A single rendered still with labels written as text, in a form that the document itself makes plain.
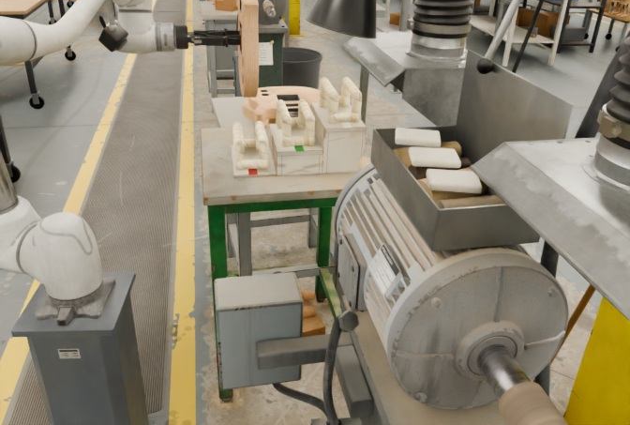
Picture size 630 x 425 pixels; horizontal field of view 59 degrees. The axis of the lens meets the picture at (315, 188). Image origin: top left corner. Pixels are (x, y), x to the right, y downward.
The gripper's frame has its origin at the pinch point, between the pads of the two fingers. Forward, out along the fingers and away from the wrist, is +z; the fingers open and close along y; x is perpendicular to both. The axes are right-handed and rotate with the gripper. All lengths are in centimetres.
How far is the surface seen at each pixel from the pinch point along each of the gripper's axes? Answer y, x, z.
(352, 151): 14, -36, 38
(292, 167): 13.6, -41.0, 16.8
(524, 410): 146, -11, 23
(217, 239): 26, -61, -10
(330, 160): 14, -39, 30
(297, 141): 11.2, -32.4, 18.6
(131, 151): -234, -137, -74
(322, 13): 86, 22, 10
